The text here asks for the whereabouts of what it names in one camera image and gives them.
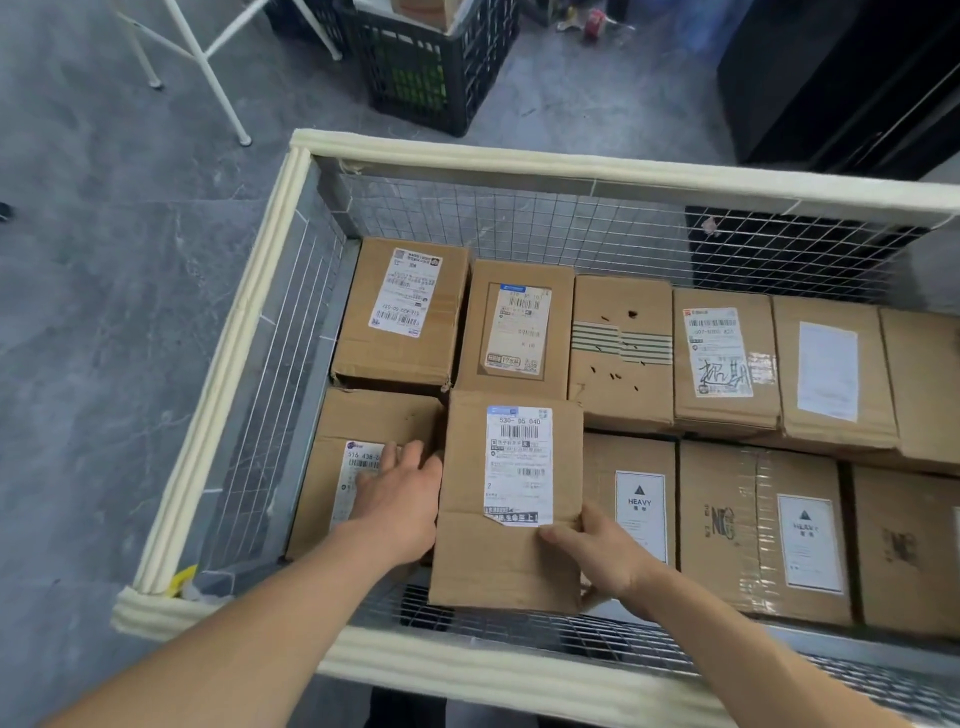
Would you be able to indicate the person's right hand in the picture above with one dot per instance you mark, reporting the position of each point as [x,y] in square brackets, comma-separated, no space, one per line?
[611,562]

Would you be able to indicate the person's left hand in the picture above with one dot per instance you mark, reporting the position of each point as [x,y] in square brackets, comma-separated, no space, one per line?
[401,510]

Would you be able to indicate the peeling label medium cardboard box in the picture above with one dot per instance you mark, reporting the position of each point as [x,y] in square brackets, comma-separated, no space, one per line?
[465,555]

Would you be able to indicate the torn flap cardboard box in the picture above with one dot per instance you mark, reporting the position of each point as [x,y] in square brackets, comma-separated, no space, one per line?
[375,420]

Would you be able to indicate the large labelled cardboard box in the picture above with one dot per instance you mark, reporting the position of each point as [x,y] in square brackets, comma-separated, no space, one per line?
[720,562]
[907,585]
[600,465]

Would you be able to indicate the parcel with blue-top label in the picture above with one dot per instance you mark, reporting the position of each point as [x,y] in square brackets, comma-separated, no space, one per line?
[480,382]

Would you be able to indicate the worn parcel barcode label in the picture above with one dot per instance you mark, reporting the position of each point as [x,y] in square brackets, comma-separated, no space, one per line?
[367,360]

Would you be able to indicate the green striped holed cardboard box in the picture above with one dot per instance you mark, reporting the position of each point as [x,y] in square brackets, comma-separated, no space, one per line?
[622,397]

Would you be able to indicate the parcel with handwritten label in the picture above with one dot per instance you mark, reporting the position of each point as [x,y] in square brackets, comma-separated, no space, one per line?
[765,405]

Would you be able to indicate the parcel with long label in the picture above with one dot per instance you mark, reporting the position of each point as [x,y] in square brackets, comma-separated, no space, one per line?
[877,375]

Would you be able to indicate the barcode printed medium cardboard box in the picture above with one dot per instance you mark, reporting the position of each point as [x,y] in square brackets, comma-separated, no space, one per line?
[922,390]

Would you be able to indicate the person's left forearm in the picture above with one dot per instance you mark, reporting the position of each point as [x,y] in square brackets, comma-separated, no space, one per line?
[225,645]

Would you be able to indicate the person's right forearm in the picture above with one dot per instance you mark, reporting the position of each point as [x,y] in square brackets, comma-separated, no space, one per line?
[750,660]

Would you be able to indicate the person's black shoe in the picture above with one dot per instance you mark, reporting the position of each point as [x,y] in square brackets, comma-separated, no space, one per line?
[405,712]

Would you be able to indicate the small yellow tag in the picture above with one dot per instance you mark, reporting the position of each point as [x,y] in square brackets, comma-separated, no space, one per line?
[184,579]

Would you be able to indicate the black plastic crate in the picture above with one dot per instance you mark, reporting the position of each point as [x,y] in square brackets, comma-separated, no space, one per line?
[307,19]
[480,67]

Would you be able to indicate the small brown carton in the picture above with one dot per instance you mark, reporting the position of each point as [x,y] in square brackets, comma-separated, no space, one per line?
[424,7]

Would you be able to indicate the heap of mixed rubbish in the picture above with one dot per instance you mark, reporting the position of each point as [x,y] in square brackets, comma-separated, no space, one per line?
[596,19]

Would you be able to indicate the blue water jug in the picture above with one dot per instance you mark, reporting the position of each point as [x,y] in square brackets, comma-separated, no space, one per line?
[709,22]

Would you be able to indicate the white metal stool frame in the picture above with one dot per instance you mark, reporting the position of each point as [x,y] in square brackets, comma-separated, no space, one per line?
[217,82]

